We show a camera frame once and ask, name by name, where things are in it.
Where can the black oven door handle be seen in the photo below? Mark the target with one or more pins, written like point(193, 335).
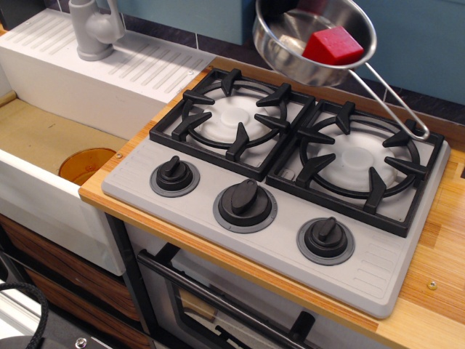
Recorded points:
point(161, 264)

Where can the black left stove knob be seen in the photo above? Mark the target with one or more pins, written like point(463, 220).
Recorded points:
point(174, 178)

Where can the orange plastic plate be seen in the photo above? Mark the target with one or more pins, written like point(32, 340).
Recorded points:
point(80, 166)

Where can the black right stove knob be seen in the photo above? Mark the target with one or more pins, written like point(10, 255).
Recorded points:
point(326, 241)

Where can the black middle stove knob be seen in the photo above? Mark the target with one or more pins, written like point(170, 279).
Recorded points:
point(244, 208)

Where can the black burner grate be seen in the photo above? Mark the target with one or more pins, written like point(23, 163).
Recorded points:
point(362, 166)
point(234, 122)

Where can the black right burner grate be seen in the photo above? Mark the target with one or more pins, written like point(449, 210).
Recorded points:
point(362, 166)

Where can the grey toy stove top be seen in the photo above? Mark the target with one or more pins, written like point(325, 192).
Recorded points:
point(371, 278)

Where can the wooden drawer cabinet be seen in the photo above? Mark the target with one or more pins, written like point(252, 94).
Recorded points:
point(87, 293)

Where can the grey toy faucet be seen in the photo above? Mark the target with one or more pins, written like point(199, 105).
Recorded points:
point(95, 32)

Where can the black stove knob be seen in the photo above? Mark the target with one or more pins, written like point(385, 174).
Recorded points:
point(244, 208)
point(326, 241)
point(174, 178)

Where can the small stainless steel pan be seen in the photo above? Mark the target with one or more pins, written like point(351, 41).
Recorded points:
point(280, 33)

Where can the white toy sink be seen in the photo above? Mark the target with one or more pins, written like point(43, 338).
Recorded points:
point(54, 104)

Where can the red wooden cube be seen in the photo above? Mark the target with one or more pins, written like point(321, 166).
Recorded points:
point(333, 46)

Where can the oven door with window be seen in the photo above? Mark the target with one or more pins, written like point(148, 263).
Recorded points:
point(210, 307)

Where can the black left burner grate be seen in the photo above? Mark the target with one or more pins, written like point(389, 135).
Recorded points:
point(234, 122)

